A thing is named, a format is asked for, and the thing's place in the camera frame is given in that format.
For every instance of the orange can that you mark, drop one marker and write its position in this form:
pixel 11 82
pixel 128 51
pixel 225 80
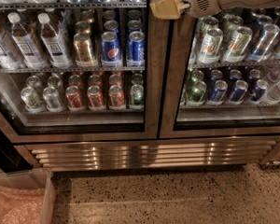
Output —
pixel 116 97
pixel 95 98
pixel 74 98

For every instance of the blue pepsi can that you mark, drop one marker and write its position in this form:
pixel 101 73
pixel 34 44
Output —
pixel 111 50
pixel 136 49

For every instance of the tea bottle white cap right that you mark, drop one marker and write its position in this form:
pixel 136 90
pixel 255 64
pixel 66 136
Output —
pixel 53 39

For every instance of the front right blue pepsi can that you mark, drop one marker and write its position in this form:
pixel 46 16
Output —
pixel 136 49

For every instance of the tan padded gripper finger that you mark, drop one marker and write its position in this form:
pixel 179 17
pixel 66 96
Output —
pixel 168 9

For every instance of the clear plastic storage bin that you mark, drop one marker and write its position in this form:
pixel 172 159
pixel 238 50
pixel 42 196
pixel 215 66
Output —
pixel 34 179

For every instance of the silver blue can upper right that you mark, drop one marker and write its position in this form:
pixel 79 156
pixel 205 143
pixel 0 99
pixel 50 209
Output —
pixel 261 47

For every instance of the pink bubble wrap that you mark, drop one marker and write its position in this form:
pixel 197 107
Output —
pixel 21 206

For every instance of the front silver can far left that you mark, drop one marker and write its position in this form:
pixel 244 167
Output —
pixel 31 98

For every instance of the front green can right door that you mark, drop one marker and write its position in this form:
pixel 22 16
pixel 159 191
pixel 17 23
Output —
pixel 195 93

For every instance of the green can door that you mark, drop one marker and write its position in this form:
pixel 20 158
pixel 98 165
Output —
pixel 136 96
pixel 195 93

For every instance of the front 7up can left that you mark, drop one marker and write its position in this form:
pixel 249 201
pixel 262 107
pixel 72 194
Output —
pixel 209 50

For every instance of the front 7up can right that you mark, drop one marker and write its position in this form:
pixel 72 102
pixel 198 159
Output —
pixel 235 50

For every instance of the front green can left door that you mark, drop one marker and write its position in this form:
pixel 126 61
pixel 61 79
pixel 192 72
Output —
pixel 136 96

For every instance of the glass fridge door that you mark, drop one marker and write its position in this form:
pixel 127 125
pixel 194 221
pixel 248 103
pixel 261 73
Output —
pixel 258 113
pixel 23 127

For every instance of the steel fridge bottom grille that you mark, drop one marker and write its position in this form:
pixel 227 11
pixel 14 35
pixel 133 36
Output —
pixel 88 156

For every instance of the metal stand leg right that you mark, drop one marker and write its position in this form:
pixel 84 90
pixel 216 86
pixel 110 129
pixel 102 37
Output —
pixel 272 159

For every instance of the tea bottle white cap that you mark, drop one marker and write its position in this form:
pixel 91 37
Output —
pixel 29 45
pixel 53 39

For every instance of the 7up can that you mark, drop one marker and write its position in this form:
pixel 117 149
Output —
pixel 209 50
pixel 235 50

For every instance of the front gold soda can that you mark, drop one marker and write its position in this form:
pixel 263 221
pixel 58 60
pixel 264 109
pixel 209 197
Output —
pixel 85 54

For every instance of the tea bottle white cap middle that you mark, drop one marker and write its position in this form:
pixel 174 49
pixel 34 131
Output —
pixel 29 45

